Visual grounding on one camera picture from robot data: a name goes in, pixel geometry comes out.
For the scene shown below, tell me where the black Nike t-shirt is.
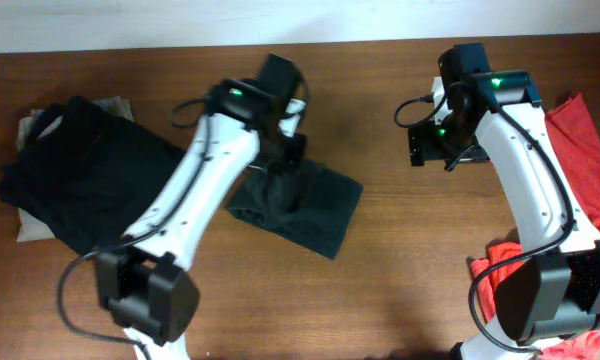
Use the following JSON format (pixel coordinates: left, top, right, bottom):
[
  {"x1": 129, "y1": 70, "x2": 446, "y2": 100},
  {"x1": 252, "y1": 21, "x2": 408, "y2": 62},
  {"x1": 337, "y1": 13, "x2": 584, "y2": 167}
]
[{"x1": 226, "y1": 160, "x2": 363, "y2": 260}]

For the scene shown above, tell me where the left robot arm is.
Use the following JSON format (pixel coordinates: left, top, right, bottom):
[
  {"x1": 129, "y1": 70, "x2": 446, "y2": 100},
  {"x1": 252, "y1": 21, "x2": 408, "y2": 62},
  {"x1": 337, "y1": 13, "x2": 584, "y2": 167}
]
[{"x1": 95, "y1": 54, "x2": 306, "y2": 359}]

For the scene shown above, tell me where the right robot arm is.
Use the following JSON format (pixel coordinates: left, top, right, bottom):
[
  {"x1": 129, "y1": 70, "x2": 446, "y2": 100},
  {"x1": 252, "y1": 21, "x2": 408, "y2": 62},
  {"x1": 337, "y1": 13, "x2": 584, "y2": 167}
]
[{"x1": 407, "y1": 43, "x2": 600, "y2": 360}]

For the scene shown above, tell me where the red printed t-shirt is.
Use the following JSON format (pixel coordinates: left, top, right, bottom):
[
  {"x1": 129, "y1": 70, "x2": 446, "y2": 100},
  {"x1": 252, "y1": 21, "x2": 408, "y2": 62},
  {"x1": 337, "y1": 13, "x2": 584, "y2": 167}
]
[{"x1": 469, "y1": 95, "x2": 600, "y2": 359}]

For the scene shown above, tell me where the folded black garment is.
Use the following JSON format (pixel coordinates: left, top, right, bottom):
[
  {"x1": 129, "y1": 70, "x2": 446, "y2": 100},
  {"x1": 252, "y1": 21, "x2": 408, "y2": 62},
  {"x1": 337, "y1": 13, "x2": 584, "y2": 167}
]
[{"x1": 0, "y1": 96, "x2": 185, "y2": 255}]

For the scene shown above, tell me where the folded beige garment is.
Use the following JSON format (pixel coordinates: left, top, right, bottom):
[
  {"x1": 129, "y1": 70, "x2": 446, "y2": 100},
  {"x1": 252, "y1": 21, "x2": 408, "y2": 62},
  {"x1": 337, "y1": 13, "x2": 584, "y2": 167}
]
[{"x1": 15, "y1": 96, "x2": 134, "y2": 242}]

